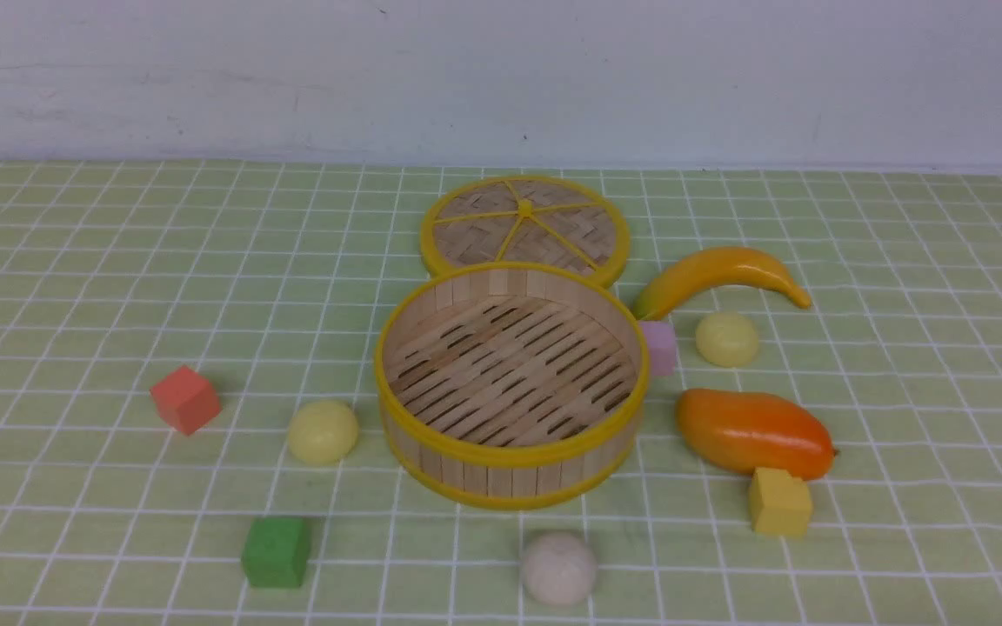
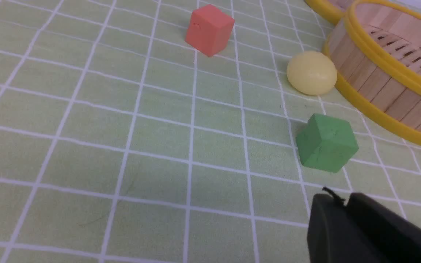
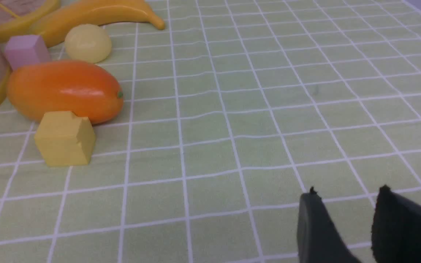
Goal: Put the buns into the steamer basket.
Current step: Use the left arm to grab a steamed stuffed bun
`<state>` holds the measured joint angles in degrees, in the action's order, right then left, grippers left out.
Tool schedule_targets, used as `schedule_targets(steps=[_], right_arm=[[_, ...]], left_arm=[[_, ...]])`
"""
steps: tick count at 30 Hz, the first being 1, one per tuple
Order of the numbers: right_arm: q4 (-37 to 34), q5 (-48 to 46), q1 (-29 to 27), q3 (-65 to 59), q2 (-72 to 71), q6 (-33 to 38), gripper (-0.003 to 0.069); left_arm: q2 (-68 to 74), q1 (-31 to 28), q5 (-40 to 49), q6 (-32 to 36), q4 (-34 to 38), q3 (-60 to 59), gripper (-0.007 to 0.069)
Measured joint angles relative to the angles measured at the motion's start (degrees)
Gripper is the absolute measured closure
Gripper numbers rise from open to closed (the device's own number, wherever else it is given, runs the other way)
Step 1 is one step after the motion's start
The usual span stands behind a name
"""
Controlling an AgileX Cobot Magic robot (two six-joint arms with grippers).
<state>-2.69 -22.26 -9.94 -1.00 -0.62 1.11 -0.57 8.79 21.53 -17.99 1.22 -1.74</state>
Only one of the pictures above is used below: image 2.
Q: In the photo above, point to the red foam cube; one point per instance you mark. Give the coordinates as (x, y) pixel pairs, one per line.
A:
(209, 30)

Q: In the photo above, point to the green foam cube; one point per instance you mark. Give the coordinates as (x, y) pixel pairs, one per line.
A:
(326, 143)

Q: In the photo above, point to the pale yellow bun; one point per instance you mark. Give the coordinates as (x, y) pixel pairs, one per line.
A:
(311, 73)

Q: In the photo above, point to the green checkered tablecloth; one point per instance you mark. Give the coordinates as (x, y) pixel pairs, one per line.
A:
(120, 142)

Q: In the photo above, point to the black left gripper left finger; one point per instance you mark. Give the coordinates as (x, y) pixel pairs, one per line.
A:
(332, 236)

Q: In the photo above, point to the bamboo steamer tray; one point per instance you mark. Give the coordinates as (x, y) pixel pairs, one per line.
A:
(376, 49)

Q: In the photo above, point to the bamboo steamer lid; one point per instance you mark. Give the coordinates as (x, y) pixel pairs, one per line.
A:
(330, 10)

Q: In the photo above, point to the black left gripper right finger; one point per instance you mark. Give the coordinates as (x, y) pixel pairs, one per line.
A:
(397, 239)

